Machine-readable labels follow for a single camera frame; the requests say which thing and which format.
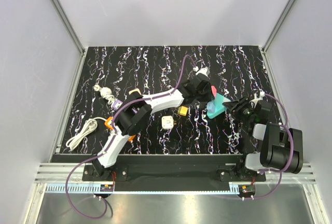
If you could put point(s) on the yellow plug adapter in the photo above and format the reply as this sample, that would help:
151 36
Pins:
183 110

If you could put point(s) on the white cube socket adapter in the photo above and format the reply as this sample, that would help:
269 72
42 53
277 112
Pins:
168 122

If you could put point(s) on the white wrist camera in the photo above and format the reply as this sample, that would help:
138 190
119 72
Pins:
204 71
258 97

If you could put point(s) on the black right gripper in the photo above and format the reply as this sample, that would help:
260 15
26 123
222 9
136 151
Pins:
232 106

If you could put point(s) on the orange power strip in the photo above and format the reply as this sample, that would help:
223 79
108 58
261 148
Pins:
108 123

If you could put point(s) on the white pink socket adapter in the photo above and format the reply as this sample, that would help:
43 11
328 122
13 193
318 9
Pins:
136 90

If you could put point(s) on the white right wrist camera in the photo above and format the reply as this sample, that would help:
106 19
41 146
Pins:
258 97

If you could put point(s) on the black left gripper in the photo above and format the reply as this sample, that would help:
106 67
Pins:
209 96

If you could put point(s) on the teal triangular power strip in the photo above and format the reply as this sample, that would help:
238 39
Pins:
219 107

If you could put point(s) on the purple power strip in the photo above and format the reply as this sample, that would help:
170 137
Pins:
116 104

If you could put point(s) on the white plug with cord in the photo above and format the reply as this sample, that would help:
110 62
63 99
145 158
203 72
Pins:
105 93

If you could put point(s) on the pink plug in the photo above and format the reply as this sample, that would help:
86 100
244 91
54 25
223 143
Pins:
214 91

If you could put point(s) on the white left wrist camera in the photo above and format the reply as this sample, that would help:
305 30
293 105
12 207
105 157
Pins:
204 71

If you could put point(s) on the light blue plug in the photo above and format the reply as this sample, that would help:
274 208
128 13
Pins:
210 107

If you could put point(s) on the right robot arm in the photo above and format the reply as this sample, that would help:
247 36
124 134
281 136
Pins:
282 148

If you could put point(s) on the aluminium frame rail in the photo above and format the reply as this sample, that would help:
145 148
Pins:
68 26

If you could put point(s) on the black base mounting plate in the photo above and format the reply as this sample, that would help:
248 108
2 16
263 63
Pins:
130 172

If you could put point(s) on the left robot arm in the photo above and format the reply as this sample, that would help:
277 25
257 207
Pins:
133 115

